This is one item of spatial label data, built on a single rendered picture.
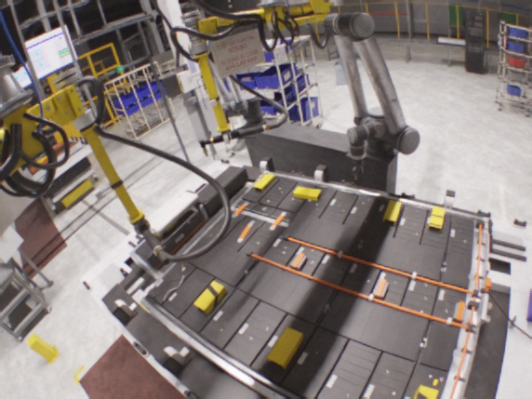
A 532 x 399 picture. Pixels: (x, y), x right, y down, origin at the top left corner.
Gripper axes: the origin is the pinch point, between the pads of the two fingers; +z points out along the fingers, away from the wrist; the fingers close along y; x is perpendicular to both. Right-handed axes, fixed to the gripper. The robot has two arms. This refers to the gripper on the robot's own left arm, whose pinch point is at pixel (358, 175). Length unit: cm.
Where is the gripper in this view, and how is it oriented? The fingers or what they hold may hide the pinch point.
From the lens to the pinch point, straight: 205.9
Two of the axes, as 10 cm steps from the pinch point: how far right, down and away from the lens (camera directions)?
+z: 2.1, 7.8, 6.0
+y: 6.8, -5.6, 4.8
